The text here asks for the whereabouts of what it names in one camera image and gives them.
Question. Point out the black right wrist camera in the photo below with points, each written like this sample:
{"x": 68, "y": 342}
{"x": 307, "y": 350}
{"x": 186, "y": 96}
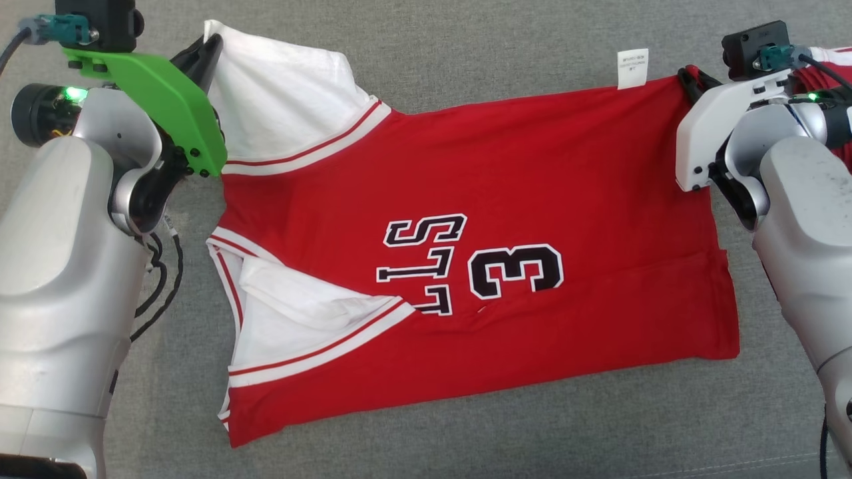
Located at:
{"x": 749, "y": 46}

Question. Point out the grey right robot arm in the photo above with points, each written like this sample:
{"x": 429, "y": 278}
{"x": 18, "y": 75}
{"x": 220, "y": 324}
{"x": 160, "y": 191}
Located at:
{"x": 799, "y": 233}

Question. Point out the teal camera connector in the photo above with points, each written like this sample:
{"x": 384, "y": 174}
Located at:
{"x": 779, "y": 58}
{"x": 63, "y": 30}

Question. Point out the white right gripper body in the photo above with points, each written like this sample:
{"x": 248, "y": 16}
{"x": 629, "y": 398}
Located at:
{"x": 705, "y": 133}

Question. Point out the red white basketball jersey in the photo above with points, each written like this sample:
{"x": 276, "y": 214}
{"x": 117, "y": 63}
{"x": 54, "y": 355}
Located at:
{"x": 532, "y": 166}

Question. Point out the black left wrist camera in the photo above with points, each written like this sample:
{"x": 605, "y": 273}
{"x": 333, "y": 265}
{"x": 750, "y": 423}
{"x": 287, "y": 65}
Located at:
{"x": 100, "y": 23}

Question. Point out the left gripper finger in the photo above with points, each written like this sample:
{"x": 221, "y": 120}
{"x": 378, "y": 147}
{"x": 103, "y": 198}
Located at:
{"x": 190, "y": 60}
{"x": 212, "y": 63}

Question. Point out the red shorts with white stripes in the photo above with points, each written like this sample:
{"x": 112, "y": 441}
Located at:
{"x": 844, "y": 70}

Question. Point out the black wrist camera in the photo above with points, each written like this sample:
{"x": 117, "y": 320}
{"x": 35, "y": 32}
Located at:
{"x": 100, "y": 23}
{"x": 749, "y": 46}

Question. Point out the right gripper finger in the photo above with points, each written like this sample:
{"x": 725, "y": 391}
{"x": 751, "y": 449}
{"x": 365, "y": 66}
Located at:
{"x": 707, "y": 78}
{"x": 692, "y": 85}

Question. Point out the teal left camera connector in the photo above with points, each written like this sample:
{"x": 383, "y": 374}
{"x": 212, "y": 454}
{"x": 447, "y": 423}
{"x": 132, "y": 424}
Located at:
{"x": 63, "y": 30}

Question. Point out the teal right camera connector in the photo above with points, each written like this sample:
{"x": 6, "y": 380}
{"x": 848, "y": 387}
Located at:
{"x": 779, "y": 58}

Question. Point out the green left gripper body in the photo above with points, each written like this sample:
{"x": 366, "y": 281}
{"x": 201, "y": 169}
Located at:
{"x": 166, "y": 100}

